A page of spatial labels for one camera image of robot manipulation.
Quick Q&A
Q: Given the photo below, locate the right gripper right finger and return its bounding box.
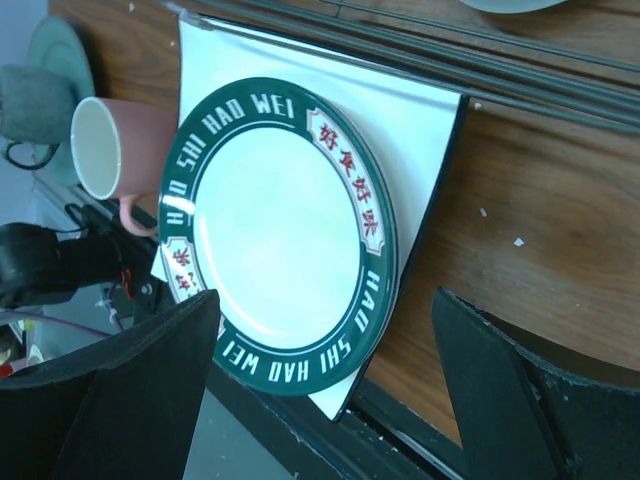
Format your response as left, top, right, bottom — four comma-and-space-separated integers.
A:
431, 288, 639, 479

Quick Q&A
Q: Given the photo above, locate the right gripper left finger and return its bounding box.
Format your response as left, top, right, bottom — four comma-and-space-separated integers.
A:
1, 290, 221, 479

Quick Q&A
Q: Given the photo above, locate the green rim white plate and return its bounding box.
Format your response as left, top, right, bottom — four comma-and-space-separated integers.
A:
158, 77, 400, 396

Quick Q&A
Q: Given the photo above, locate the pink mug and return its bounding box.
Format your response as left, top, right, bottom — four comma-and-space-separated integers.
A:
70, 97, 178, 237

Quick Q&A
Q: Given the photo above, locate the blue floral small bowl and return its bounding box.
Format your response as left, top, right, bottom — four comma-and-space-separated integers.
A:
460, 0, 566, 15

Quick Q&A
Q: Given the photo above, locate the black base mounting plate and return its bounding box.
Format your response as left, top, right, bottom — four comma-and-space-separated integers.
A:
34, 174, 466, 479

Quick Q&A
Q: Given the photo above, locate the white square plate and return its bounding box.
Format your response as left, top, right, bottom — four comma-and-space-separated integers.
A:
179, 14, 466, 417

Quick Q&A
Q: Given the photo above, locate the grey green cup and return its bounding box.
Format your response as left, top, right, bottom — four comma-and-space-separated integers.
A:
1, 65, 77, 145

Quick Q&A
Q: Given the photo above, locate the grey green plate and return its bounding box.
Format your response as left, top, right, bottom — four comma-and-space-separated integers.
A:
27, 16, 95, 186

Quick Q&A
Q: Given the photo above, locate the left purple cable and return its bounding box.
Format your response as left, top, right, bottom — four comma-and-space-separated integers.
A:
0, 299, 126, 339

